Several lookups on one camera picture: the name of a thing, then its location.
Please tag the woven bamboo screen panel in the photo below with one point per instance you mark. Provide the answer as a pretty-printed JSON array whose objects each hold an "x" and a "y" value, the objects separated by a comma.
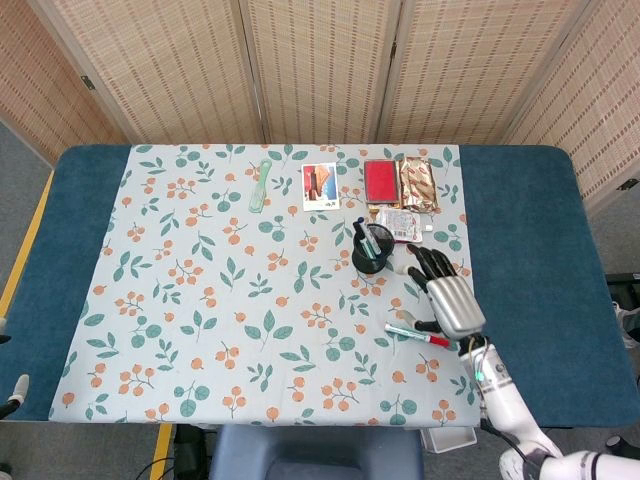
[
  {"x": 320, "y": 75},
  {"x": 475, "y": 75},
  {"x": 30, "y": 100},
  {"x": 165, "y": 75},
  {"x": 600, "y": 100}
]

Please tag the green marker black cap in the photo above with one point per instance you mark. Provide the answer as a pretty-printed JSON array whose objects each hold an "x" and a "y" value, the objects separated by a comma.
[{"x": 366, "y": 240}]

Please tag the gold foil snack packet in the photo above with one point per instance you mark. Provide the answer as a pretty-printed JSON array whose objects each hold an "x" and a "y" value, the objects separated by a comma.
[{"x": 419, "y": 184}]

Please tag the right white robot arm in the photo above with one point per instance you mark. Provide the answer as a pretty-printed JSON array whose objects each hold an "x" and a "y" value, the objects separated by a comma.
[{"x": 505, "y": 400}]

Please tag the black flat floor object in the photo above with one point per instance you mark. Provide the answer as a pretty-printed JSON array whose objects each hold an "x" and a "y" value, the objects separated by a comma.
[{"x": 625, "y": 277}]

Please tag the clear plastic printed packet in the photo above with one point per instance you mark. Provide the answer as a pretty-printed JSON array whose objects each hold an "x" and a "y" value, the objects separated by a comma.
[{"x": 402, "y": 224}]

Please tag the white plastic box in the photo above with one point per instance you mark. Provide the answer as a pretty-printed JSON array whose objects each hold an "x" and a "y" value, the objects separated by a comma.
[{"x": 450, "y": 442}]

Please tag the picture postcard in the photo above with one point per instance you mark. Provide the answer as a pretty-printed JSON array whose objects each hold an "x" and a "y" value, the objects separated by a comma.
[{"x": 320, "y": 187}]

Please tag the black round pen holder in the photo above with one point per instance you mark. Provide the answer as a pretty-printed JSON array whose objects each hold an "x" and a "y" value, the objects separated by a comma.
[{"x": 367, "y": 265}]

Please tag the red flat box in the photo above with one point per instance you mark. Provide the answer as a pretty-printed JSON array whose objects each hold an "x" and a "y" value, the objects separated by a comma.
[{"x": 381, "y": 182}]

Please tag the blue velvet table cover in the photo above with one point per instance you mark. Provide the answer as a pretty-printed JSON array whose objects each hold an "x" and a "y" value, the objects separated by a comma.
[{"x": 540, "y": 225}]

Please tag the black base bracket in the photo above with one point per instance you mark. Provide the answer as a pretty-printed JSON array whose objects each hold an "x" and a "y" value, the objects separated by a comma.
[{"x": 192, "y": 450}]

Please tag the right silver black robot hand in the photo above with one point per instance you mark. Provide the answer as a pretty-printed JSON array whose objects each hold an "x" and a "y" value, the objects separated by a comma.
[{"x": 455, "y": 305}]

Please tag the green marker red cap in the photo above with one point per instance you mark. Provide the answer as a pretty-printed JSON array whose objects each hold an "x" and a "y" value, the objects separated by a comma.
[{"x": 400, "y": 329}]

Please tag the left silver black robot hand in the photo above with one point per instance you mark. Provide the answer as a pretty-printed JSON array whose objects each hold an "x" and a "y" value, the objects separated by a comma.
[{"x": 20, "y": 387}]

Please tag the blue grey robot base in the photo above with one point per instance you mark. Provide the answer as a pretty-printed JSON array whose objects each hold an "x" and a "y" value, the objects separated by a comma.
[{"x": 315, "y": 452}]

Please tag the floral leaf print tablecloth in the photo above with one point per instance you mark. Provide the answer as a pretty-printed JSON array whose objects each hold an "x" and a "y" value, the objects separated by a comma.
[{"x": 225, "y": 300}]

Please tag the blue pen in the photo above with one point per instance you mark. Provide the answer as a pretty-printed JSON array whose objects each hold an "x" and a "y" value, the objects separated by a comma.
[{"x": 377, "y": 245}]

